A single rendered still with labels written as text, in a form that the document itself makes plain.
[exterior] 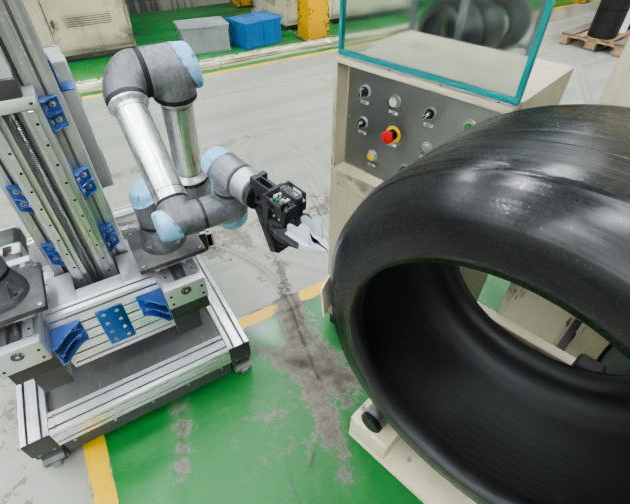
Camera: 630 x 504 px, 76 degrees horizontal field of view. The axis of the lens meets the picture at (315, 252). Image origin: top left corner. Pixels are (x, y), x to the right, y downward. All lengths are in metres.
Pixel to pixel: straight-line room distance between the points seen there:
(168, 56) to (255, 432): 1.38
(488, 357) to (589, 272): 0.55
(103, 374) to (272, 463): 0.75
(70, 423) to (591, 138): 1.70
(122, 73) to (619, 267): 1.01
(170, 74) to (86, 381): 1.23
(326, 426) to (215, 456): 0.45
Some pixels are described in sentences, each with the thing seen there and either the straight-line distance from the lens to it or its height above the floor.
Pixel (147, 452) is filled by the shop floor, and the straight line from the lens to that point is 1.88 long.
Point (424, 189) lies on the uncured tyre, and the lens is 0.45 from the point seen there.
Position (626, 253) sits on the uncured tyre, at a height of 1.44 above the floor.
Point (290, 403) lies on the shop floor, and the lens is 1.85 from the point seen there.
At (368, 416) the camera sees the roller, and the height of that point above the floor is 0.92.
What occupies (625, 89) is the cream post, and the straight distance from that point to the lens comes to 0.72.
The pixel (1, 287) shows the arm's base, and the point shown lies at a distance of 1.47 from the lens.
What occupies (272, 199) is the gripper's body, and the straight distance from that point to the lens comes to 0.81.
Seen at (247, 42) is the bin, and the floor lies 0.09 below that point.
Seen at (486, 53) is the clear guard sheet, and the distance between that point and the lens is 1.10.
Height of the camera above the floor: 1.65
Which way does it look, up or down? 43 degrees down
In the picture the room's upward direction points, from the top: straight up
